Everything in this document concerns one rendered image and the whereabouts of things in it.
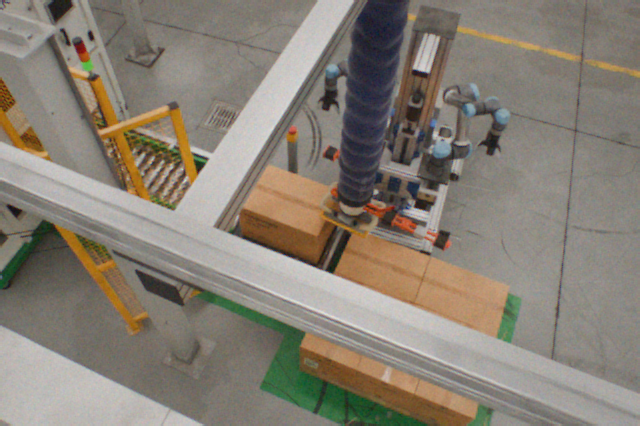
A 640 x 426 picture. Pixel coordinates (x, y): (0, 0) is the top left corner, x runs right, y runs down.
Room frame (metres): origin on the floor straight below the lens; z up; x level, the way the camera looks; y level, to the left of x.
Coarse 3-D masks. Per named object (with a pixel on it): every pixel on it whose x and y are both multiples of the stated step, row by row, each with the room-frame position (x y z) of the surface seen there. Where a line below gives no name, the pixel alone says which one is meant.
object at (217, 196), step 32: (320, 0) 1.41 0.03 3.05; (352, 0) 1.42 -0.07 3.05; (320, 32) 1.26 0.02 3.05; (288, 64) 1.12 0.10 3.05; (320, 64) 1.17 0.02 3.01; (256, 96) 1.00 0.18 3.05; (288, 96) 1.00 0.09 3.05; (256, 128) 0.89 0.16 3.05; (288, 128) 0.97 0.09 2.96; (224, 160) 0.79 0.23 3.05; (256, 160) 0.80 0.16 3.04; (192, 192) 0.69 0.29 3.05; (224, 192) 0.70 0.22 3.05; (224, 224) 0.64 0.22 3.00; (160, 288) 0.47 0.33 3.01; (192, 288) 0.49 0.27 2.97
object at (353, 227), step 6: (336, 210) 1.91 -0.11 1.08; (324, 216) 1.87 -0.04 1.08; (330, 216) 1.86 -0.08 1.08; (336, 216) 1.86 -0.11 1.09; (336, 222) 1.82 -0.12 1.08; (342, 222) 1.82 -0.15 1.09; (354, 222) 1.81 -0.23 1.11; (360, 222) 1.83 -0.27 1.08; (348, 228) 1.78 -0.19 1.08; (354, 228) 1.78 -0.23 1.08; (360, 234) 1.75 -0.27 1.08; (366, 234) 1.75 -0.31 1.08
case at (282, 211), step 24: (264, 192) 2.11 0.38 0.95; (288, 192) 2.13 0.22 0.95; (312, 192) 2.14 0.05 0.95; (240, 216) 1.99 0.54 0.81; (264, 216) 1.93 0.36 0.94; (288, 216) 1.93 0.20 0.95; (312, 216) 1.94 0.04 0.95; (264, 240) 1.93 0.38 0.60; (288, 240) 1.87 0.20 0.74; (312, 240) 1.80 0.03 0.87
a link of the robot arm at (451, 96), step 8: (448, 88) 2.49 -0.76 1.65; (456, 88) 2.49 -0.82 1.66; (448, 96) 2.40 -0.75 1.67; (456, 96) 2.35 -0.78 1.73; (448, 104) 2.39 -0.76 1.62; (456, 104) 2.29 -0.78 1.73; (464, 104) 2.22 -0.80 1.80; (472, 104) 2.17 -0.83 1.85; (480, 104) 2.18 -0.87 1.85; (464, 112) 2.15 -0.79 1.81; (472, 112) 2.13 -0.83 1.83; (480, 112) 2.14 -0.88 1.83
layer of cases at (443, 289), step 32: (352, 256) 1.87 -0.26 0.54; (384, 256) 1.88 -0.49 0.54; (416, 256) 1.89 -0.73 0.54; (384, 288) 1.63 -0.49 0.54; (416, 288) 1.64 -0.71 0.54; (448, 288) 1.65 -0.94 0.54; (480, 288) 1.66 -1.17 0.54; (480, 320) 1.42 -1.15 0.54; (320, 352) 1.14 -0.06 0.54; (352, 352) 1.15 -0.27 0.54; (384, 384) 0.97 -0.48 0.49; (416, 384) 0.96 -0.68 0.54; (448, 416) 0.80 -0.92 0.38
